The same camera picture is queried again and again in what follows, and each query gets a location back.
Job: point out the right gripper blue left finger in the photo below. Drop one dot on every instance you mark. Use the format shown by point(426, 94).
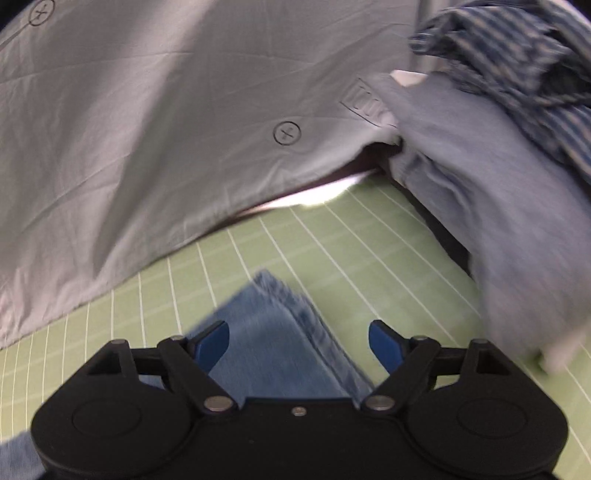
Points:
point(207, 345)

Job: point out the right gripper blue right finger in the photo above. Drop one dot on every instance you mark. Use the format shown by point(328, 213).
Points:
point(387, 345)

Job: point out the blue denim jeans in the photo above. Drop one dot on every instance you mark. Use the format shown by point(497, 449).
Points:
point(280, 348)

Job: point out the green grid cutting mat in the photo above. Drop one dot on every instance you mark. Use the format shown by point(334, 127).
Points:
point(364, 255)

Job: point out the grey folded garment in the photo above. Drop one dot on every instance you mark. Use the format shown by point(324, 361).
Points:
point(523, 219)

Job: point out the grey carrot print sheet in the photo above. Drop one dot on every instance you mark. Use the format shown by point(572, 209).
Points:
point(130, 128)

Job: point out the blue checkered shirt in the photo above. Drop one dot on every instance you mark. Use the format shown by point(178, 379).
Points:
point(532, 57)

